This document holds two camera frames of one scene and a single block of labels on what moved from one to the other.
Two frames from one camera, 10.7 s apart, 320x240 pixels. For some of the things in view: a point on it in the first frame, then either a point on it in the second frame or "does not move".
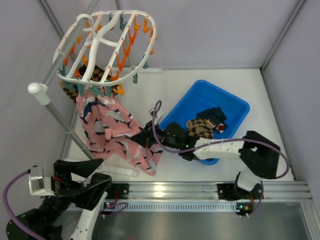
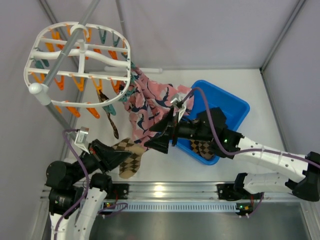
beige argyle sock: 97,73 to 131,165
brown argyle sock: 72,92 to 103,98
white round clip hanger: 96,54 to 81,66
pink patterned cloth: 107,124 to 147,101
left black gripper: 58,182 to 95,152
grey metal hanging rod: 70,43 does not move
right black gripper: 146,136 to 174,131
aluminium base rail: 273,191 does not move
